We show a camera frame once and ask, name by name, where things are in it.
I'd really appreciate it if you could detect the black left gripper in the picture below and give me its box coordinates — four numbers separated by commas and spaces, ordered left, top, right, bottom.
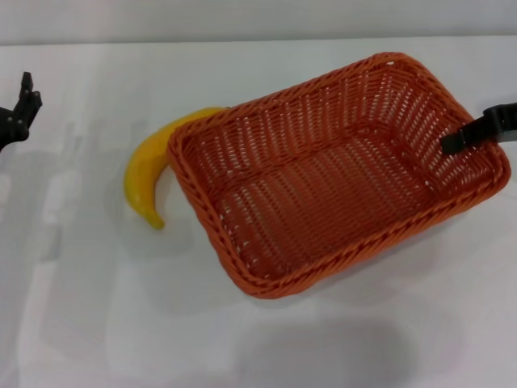
0, 71, 44, 153

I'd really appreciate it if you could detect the orange woven plastic basket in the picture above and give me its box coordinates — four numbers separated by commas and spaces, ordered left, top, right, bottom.
167, 51, 511, 299

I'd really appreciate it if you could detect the yellow banana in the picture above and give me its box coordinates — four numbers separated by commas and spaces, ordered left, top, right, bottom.
123, 106, 231, 231

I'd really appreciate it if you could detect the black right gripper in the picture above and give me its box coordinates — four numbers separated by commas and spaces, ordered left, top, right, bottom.
440, 102, 517, 155

